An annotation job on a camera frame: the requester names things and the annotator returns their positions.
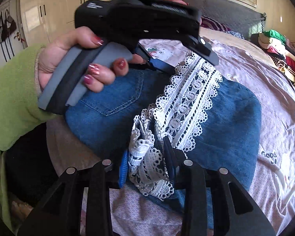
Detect pink printed quilt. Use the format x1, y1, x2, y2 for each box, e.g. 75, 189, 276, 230
47, 27, 295, 236

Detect grey padded headboard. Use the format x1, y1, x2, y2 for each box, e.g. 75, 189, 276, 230
162, 0, 267, 40

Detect cream wardrobe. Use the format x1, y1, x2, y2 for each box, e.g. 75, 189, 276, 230
20, 0, 126, 48

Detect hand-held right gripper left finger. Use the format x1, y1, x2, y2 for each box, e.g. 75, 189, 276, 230
17, 152, 129, 236

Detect black striped hanging bag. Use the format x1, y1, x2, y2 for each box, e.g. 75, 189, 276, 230
0, 9, 17, 45

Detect blue floral cloth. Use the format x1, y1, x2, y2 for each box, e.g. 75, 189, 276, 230
227, 31, 245, 39

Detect metal chain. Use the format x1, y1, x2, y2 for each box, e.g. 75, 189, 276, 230
260, 13, 267, 33

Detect striped dark pillow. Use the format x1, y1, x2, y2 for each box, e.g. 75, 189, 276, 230
200, 15, 230, 32

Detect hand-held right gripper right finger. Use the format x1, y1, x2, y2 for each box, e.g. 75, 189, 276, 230
162, 138, 277, 236

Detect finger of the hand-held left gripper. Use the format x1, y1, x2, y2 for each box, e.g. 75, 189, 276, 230
135, 44, 173, 73
184, 35, 220, 66

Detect pile of folded clothes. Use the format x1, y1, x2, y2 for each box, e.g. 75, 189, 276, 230
251, 29, 295, 84

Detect blue denim pants with lace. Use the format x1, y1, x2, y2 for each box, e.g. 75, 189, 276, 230
65, 52, 262, 227

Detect person's left hand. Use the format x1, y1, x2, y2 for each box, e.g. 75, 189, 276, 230
36, 27, 148, 94

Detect white door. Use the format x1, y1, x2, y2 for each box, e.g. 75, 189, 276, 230
0, 0, 28, 67

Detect beige bed sheet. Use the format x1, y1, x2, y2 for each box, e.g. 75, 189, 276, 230
199, 27, 264, 46

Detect person's left forearm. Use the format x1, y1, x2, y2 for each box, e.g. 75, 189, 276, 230
0, 44, 57, 158

